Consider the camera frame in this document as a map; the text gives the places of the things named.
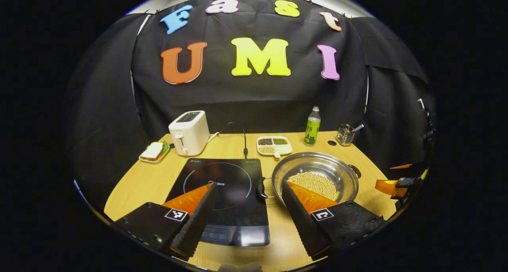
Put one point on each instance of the white divided dish of beans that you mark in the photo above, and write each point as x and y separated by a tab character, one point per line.
283	149

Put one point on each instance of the steel pot with soybeans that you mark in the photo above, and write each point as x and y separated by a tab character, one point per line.
317	167

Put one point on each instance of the small white plate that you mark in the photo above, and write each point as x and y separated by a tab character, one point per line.
158	159

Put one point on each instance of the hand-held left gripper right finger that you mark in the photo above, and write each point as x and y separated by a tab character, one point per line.
301	224

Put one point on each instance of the green label plastic bottle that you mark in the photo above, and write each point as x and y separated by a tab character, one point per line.
312	129

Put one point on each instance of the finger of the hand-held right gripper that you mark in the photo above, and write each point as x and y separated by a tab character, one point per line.
391	188
401	167

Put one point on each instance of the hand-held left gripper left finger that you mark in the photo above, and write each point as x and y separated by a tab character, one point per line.
196	224

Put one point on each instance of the metal mesh utensil holder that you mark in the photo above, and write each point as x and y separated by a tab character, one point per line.
344	136

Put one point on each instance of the sandwich with lettuce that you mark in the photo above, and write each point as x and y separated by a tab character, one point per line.
152	151

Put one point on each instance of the black induction cooktop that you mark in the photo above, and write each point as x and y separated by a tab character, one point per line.
238	208

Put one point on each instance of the white toaster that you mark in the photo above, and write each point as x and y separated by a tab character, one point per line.
192	135

